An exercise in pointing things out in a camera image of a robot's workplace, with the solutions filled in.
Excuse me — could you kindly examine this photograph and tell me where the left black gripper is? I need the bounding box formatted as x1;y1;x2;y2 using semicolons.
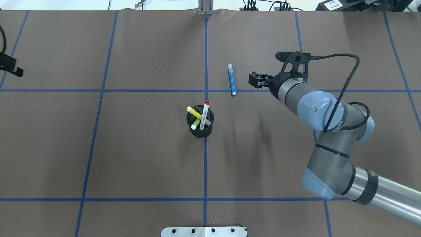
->
0;53;24;77

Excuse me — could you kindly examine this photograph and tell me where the red white marker pen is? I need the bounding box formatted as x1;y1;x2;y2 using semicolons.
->
199;100;210;130

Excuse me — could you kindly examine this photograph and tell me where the green highlighter pen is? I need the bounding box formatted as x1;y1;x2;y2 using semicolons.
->
190;118;201;130

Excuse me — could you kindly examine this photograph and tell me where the black mesh pen cup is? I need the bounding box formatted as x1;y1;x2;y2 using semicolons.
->
186;105;214;139

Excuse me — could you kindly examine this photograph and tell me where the yellow highlighter pen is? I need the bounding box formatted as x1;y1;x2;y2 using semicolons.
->
186;106;212;126

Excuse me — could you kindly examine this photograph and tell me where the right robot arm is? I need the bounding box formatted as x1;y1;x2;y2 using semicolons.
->
249;72;421;228

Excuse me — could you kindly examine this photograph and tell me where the blue marker pen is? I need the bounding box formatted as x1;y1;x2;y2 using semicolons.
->
227;64;236;96

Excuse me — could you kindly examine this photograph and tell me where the aluminium frame post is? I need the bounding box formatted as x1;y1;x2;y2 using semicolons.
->
197;0;214;15

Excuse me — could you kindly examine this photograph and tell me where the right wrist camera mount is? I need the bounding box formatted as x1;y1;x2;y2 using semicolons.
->
275;51;311;82

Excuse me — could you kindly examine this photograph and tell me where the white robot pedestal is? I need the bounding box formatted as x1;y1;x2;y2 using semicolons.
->
161;226;248;237

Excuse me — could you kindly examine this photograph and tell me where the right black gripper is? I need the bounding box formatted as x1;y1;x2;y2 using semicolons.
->
248;72;290;98

